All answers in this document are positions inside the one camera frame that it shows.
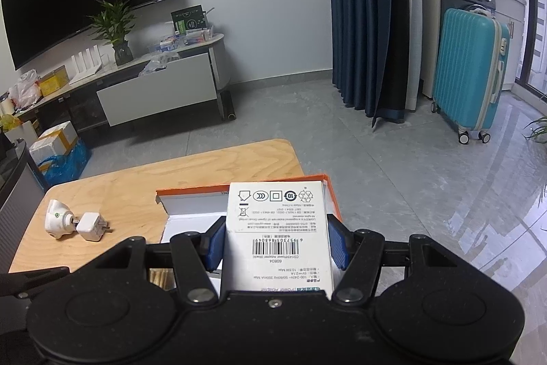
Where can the white barcode carton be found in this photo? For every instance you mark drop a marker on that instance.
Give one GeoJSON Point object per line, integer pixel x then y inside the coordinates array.
{"type": "Point", "coordinates": [277, 228]}

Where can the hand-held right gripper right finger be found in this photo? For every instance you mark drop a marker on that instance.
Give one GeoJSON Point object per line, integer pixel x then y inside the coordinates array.
{"type": "Point", "coordinates": [337, 245]}

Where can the white cabinet drawer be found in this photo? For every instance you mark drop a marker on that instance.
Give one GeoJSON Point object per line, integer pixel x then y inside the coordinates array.
{"type": "Point", "coordinates": [158, 91]}

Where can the green and black display box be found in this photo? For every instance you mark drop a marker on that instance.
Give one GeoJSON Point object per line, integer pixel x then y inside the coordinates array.
{"type": "Point", "coordinates": [189, 21]}

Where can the orange-edged white box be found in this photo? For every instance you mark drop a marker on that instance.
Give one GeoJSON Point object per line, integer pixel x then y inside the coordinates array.
{"type": "Point", "coordinates": [192, 202]}

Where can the blue plastic bag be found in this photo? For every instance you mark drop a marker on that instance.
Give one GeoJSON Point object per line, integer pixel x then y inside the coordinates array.
{"type": "Point", "coordinates": [68, 168]}

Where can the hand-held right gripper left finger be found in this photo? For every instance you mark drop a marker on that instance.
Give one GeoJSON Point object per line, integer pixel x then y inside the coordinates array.
{"type": "Point", "coordinates": [213, 244]}

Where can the white plastic bag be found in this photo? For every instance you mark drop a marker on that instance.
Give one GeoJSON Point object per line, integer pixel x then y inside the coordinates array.
{"type": "Point", "coordinates": [24, 91]}

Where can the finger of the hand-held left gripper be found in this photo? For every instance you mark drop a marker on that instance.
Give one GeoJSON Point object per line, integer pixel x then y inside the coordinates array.
{"type": "Point", "coordinates": [34, 281]}

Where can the grey chair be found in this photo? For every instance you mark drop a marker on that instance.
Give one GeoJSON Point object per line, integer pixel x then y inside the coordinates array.
{"type": "Point", "coordinates": [19, 198]}

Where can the potted spider plant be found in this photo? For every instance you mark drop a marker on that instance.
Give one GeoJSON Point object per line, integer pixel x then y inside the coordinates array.
{"type": "Point", "coordinates": [539, 125]}

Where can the yellow cardboard box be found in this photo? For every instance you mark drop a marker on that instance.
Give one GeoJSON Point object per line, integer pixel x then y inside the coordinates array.
{"type": "Point", "coordinates": [53, 82]}

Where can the clear plastic storage boxes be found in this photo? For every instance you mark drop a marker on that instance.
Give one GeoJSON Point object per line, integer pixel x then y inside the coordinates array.
{"type": "Point", "coordinates": [179, 42]}

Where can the potted bamboo plant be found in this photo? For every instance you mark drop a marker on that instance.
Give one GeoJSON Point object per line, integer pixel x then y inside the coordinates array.
{"type": "Point", "coordinates": [116, 27]}

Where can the white router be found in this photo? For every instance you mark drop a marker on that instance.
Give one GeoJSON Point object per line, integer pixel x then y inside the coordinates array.
{"type": "Point", "coordinates": [87, 68]}

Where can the taped cardboard box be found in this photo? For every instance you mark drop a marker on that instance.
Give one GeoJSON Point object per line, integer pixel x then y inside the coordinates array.
{"type": "Point", "coordinates": [53, 145]}

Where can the teal suitcase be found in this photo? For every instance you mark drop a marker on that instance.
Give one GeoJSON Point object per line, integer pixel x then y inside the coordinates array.
{"type": "Point", "coordinates": [468, 74]}

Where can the television cabinet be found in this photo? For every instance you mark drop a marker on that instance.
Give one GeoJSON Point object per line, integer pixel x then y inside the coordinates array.
{"type": "Point", "coordinates": [64, 104]}

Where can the dark blue curtain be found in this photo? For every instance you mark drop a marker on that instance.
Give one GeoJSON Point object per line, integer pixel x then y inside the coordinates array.
{"type": "Point", "coordinates": [363, 14]}

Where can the small white plug-in repellent heater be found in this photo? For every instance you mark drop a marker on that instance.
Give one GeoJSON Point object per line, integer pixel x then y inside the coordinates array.
{"type": "Point", "coordinates": [57, 219]}

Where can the white power adapter with prongs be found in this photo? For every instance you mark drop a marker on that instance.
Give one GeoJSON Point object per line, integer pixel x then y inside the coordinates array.
{"type": "Point", "coordinates": [90, 227]}

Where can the white sheer curtain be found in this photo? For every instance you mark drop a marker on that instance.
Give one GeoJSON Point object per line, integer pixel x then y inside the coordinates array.
{"type": "Point", "coordinates": [411, 14]}

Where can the white laundry counter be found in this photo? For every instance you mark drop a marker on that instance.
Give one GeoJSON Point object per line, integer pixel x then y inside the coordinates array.
{"type": "Point", "coordinates": [431, 27]}

